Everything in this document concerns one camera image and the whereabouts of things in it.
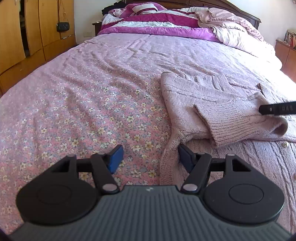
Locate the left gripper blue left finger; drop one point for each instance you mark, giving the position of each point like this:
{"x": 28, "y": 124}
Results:
{"x": 107, "y": 162}

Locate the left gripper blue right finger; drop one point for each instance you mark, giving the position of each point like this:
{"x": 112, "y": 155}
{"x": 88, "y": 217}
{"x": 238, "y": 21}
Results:
{"x": 190, "y": 160}

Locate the pink cable knit cardigan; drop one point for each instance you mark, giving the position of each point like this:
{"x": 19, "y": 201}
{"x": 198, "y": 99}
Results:
{"x": 218, "y": 115}

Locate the black clothes pile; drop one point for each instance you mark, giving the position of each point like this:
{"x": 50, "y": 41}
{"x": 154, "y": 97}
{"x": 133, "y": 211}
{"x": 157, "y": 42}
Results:
{"x": 116, "y": 5}

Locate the wooden side cabinet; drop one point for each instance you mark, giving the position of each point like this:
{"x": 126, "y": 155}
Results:
{"x": 287, "y": 56}

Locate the pink floral bed sheet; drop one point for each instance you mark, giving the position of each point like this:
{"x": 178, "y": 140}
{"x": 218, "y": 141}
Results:
{"x": 107, "y": 92}

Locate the stack of books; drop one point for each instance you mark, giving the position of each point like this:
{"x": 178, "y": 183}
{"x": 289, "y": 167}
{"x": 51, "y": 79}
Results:
{"x": 290, "y": 37}

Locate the pink ruffled blanket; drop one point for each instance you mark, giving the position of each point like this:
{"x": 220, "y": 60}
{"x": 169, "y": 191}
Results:
{"x": 226, "y": 19}

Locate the dark wooden nightstand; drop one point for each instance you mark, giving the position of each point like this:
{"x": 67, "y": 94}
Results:
{"x": 97, "y": 26}

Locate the small black hanging bag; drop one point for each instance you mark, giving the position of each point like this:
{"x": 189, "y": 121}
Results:
{"x": 62, "y": 27}

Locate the magenta white striped quilt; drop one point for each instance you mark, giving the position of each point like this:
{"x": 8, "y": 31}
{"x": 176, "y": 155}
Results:
{"x": 154, "y": 19}

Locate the yellow wooden wardrobe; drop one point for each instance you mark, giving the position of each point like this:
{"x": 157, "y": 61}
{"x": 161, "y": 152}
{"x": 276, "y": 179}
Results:
{"x": 29, "y": 37}

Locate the dark wooden headboard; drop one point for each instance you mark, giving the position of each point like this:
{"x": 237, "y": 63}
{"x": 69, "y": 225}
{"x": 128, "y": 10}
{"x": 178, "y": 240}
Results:
{"x": 226, "y": 5}

